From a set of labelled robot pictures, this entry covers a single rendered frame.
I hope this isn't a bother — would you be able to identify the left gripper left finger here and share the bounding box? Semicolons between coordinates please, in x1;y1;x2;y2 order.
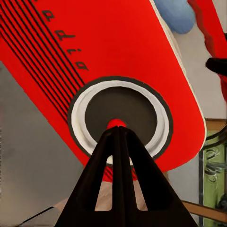
55;126;126;227

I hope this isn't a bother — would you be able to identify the radio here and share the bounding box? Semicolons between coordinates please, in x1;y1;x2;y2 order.
0;0;227;183

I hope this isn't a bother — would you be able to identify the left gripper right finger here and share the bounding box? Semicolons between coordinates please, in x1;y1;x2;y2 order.
118;126;198;227

